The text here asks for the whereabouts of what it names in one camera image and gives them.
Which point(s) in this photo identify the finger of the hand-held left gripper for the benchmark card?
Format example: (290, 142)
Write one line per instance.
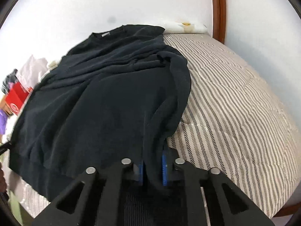
(4, 147)

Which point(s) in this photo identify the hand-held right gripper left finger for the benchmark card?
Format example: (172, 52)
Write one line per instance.
(140, 171)

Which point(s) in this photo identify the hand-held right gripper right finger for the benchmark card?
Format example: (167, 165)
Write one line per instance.
(164, 169)

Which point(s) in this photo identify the black sweatshirt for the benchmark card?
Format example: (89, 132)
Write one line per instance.
(105, 98)

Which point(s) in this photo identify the person's left forearm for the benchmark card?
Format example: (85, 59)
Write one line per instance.
(2, 179)

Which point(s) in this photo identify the purple cloth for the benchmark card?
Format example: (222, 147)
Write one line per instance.
(1, 122)

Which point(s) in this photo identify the red paper bag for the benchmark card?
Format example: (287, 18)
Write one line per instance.
(17, 96)

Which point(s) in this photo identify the green bed sheet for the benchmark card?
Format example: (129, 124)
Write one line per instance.
(15, 209)

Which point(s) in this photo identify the plaid cloth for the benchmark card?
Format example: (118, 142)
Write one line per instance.
(9, 80)

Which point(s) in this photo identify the white plastic bag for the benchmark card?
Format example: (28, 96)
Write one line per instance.
(33, 70)

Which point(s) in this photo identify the striped quilted mat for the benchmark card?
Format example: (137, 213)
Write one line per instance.
(235, 98)

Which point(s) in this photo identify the brown wooden door frame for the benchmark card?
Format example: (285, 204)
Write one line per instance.
(218, 9)

